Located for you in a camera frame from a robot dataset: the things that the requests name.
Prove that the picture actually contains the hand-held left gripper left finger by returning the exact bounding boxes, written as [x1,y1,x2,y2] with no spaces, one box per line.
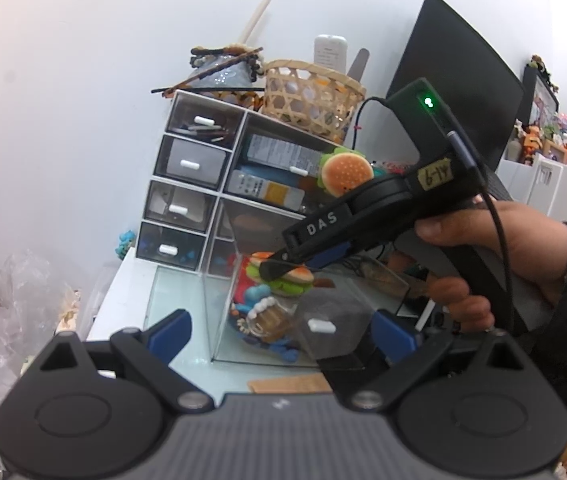
[23,309,215,413]

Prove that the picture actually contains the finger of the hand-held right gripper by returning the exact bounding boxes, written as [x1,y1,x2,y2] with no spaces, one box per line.
[282,207,360,261]
[258,240,355,283]

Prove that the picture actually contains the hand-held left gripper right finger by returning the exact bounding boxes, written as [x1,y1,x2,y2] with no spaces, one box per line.
[346,310,545,411]

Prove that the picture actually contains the large clear drawer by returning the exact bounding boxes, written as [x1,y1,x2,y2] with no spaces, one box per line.
[203,199,410,372]

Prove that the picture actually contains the wide clear drawer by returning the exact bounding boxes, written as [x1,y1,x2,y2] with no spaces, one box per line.
[223,112,347,213]

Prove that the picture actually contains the small clear drawer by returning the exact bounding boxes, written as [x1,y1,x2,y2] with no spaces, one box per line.
[155,133,233,187]
[167,94,245,148]
[136,221,210,270]
[143,179,217,227]

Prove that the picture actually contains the toys inside drawer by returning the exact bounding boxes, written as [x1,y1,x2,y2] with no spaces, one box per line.
[232,282,305,362]

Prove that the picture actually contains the white drawer organizer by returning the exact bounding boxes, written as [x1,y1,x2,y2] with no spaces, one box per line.
[136,89,354,283]

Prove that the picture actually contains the burger toy with green trim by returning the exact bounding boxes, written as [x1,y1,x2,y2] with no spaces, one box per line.
[316,147,375,197]

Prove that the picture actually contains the white and yellow carton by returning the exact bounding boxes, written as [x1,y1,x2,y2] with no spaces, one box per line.
[226,169,307,209]

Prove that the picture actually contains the black monitor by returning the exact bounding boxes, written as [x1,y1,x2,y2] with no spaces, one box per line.
[386,0,525,201]

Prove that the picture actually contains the blue grey carton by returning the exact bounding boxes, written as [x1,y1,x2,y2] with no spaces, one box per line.
[246,134,337,173]

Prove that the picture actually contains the red toy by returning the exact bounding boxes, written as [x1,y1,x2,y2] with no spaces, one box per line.
[239,255,264,291]

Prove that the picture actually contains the small blue figurine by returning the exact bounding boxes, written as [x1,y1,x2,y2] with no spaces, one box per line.
[116,230,137,261]

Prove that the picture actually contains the white storage box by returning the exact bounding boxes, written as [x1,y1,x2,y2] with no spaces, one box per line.
[497,154,567,223]

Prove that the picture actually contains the cardboard piece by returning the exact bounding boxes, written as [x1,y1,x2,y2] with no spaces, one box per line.
[247,375,333,395]

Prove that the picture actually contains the row of toy figurines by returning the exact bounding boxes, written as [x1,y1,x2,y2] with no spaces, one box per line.
[511,110,567,172]

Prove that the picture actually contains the framed picture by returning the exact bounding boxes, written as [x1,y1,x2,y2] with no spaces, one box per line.
[520,66,561,131]

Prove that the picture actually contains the woven bamboo basket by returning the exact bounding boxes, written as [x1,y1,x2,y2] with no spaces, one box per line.
[262,59,367,145]

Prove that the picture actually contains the white remote control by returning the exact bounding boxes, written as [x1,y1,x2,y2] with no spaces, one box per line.
[313,34,349,72]

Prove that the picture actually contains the clear plastic bag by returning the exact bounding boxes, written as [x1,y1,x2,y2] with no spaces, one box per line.
[0,250,81,480]

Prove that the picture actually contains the dark patterned pouch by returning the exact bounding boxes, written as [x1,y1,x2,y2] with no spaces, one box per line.
[186,46,266,92]

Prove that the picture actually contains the wooden stick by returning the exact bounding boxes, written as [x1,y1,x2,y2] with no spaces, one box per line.
[236,0,274,45]

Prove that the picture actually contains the thin black cable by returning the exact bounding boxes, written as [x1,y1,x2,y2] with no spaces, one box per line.
[353,96,394,133]

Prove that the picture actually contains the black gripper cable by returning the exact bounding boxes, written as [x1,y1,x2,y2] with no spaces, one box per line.
[446,130,519,333]

